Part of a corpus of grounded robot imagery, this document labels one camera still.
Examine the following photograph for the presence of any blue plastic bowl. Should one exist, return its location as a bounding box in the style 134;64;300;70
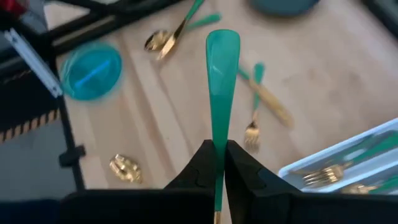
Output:
58;42;124;102

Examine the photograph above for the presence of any gold spoon green handle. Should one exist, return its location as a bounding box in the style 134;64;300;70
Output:
108;153;144;184
144;12;222;53
340;175;398;196

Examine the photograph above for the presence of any white cutlery tray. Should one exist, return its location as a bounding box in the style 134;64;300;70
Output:
277;117;398;196

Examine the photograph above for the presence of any dark grey plate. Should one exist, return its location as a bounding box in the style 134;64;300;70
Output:
248;0;321;17

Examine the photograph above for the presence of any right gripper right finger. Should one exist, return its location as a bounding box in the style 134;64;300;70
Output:
223;139;301;195

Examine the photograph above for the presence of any white aluminium bar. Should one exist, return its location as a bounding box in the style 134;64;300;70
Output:
3;27;63;98

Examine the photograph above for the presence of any gold fork green handle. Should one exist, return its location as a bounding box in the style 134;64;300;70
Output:
205;29;242;224
244;62;266;154
302;132;398;188

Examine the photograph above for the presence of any gold knife green handle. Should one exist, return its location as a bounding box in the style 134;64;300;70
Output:
156;0;206;62
238;67;295;129

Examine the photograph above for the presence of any black aluminium table frame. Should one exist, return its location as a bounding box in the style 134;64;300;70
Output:
0;0;184;192

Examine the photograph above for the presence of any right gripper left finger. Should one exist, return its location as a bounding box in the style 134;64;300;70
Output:
164;139;218;190

